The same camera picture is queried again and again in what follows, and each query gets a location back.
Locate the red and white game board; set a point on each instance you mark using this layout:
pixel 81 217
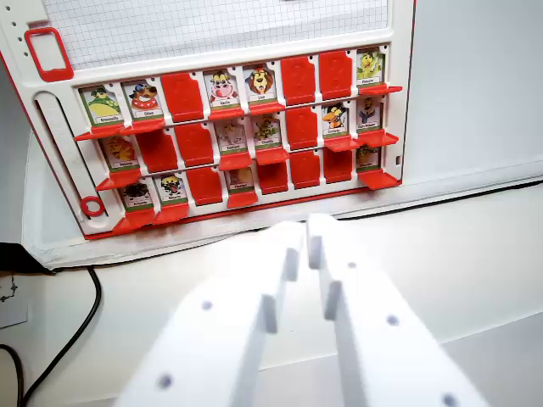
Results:
pixel 237 55

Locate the white padded mat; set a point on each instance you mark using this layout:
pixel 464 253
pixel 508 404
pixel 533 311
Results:
pixel 445 199

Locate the white printed paper sheet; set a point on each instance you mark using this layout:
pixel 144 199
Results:
pixel 10 301

